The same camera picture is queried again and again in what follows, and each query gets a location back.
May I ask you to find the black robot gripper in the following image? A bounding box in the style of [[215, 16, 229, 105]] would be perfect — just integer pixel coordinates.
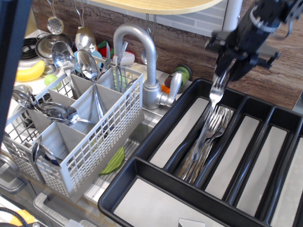
[[205, 0, 298, 82]]

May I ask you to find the black cutlery tray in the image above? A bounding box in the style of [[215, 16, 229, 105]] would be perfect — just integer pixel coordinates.
[[98, 79, 303, 227]]

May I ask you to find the silver spoon in basket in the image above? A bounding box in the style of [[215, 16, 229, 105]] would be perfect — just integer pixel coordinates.
[[37, 102, 96, 126]]

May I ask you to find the grey plastic cutlery basket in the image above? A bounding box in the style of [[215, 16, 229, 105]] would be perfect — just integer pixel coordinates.
[[2, 65, 144, 202]]

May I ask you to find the green tin can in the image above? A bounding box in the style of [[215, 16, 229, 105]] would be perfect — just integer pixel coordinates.
[[164, 65, 192, 93]]

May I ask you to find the white vertical pole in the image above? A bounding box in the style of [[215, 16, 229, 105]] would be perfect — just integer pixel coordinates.
[[222, 0, 243, 32]]

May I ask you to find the stack of silver forks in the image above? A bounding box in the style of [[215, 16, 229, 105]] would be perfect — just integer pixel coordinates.
[[178, 105, 234, 183]]

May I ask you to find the silver kitchen faucet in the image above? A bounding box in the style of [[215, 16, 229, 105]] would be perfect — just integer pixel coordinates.
[[113, 24, 182, 109]]

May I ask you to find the light wooden round shelf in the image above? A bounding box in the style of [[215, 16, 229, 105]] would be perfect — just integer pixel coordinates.
[[92, 0, 221, 15]]

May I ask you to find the silver slotted spoon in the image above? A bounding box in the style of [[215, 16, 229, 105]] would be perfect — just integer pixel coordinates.
[[77, 49, 103, 119]]

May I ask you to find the hanging silver spoon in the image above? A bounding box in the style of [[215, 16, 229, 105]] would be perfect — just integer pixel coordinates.
[[74, 1, 96, 53]]

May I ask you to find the green toy leaf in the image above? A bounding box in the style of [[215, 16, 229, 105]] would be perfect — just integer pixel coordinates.
[[99, 147, 125, 175]]

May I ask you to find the large silver serving spoon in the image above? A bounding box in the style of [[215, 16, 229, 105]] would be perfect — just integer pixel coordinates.
[[52, 41, 78, 99]]

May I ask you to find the hanging silver skimmer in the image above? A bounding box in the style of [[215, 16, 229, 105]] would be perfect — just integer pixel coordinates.
[[47, 0, 64, 35]]

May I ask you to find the green toy lime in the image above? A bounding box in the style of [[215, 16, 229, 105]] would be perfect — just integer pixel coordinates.
[[44, 74, 58, 86]]

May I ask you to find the silver pot lid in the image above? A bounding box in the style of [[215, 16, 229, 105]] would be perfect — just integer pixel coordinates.
[[35, 34, 73, 60]]

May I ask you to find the black stove burner coil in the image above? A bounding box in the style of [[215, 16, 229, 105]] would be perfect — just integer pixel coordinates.
[[21, 38, 39, 60]]

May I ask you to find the yellow toy banana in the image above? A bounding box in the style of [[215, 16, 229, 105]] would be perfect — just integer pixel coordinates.
[[15, 61, 45, 82]]

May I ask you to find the silver ladle left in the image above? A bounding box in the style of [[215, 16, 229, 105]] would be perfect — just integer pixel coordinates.
[[12, 89, 50, 116]]

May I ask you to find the silver spoon front pocket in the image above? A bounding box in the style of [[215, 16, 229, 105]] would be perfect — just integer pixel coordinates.
[[32, 135, 61, 166]]

